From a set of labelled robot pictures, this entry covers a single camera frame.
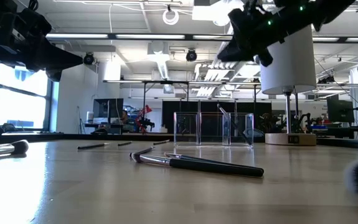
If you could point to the person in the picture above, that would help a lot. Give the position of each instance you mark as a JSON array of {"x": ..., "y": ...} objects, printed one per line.
[{"x": 124, "y": 116}]

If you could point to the white shade table lamp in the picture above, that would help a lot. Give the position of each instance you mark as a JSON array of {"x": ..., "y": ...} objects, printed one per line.
[{"x": 290, "y": 68}]

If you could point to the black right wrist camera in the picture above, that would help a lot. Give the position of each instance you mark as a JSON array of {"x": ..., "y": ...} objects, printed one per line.
[{"x": 264, "y": 58}]

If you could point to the long ceiling light strip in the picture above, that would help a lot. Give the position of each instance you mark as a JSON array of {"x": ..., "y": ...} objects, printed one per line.
[
  {"x": 353, "y": 39},
  {"x": 135, "y": 36}
]

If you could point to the black aluminium table frame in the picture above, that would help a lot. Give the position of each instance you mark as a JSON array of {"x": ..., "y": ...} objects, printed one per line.
[{"x": 73, "y": 137}]

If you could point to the white plastic container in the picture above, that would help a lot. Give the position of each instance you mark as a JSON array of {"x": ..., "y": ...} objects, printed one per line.
[{"x": 90, "y": 117}]

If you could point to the black partition curtain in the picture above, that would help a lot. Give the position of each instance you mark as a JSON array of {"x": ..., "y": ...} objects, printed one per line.
[{"x": 169, "y": 118}]

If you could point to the white ceiling air duct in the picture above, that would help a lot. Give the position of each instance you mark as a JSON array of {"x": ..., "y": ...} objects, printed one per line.
[{"x": 160, "y": 59}]

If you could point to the medium black makeup brush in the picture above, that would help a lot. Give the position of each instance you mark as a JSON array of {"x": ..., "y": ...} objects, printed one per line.
[{"x": 191, "y": 157}]

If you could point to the red robot arm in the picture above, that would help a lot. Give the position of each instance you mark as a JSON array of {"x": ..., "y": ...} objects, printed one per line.
[{"x": 147, "y": 109}]

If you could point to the black ceiling camera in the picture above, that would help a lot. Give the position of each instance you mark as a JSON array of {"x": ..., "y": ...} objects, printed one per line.
[
  {"x": 191, "y": 55},
  {"x": 88, "y": 58}
]

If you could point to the large bright window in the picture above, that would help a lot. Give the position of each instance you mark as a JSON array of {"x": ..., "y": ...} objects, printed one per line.
[{"x": 20, "y": 102}]

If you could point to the clear acrylic organizer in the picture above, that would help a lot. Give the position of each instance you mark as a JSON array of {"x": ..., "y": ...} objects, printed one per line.
[{"x": 210, "y": 130}]

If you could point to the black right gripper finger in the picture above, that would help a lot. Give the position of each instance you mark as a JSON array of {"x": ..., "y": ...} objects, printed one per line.
[
  {"x": 242, "y": 55},
  {"x": 236, "y": 46}
]

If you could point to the dark office desk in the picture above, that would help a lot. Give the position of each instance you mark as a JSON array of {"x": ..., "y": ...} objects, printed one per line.
[
  {"x": 104, "y": 127},
  {"x": 346, "y": 132}
]

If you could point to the dark computer monitor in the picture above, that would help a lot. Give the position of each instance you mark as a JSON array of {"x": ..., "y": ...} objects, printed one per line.
[
  {"x": 107, "y": 109},
  {"x": 340, "y": 110}
]

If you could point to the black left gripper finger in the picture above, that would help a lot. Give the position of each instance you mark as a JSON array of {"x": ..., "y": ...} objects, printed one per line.
[
  {"x": 58, "y": 64},
  {"x": 57, "y": 53}
]

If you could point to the black overhead rig frame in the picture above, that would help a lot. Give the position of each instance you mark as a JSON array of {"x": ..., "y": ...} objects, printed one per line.
[{"x": 166, "y": 82}]

